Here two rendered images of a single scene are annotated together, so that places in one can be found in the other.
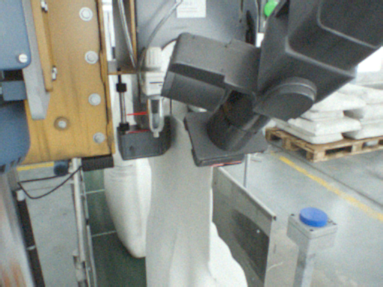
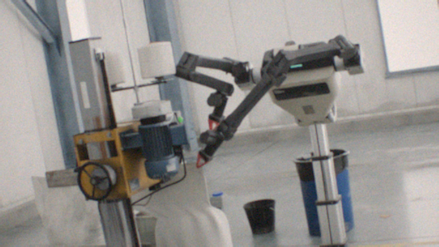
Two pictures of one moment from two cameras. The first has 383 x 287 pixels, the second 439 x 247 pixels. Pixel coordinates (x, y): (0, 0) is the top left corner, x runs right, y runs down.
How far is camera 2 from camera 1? 2.87 m
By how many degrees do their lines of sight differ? 47
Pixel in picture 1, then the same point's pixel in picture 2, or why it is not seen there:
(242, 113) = (217, 143)
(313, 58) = (233, 128)
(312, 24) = (233, 123)
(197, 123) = (202, 151)
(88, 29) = not seen: hidden behind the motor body
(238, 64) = (217, 132)
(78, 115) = not seen: hidden behind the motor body
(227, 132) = (213, 149)
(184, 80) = (210, 138)
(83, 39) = not seen: hidden behind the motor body
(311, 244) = (223, 202)
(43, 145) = (147, 180)
